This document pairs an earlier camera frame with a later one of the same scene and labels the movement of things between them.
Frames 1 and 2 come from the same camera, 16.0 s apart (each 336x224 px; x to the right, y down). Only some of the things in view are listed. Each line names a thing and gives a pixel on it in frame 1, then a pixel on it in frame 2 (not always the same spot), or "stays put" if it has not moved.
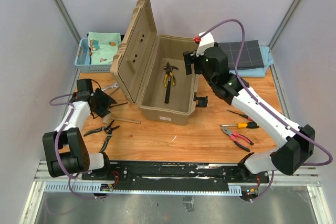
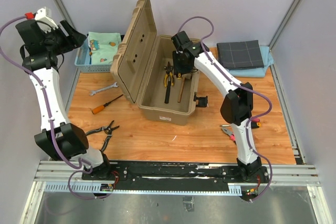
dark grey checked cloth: x=251 y=56 stays put
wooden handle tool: x=106 y=120 to x=181 y=89
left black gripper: x=107 y=101 to x=77 y=39
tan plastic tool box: x=151 y=71 stays put
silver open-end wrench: x=115 y=85 stays put
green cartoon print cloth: x=103 y=46 stays put
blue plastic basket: x=83 y=61 stays put
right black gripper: x=191 y=57 to x=177 y=69
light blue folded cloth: x=268 y=60 stays put
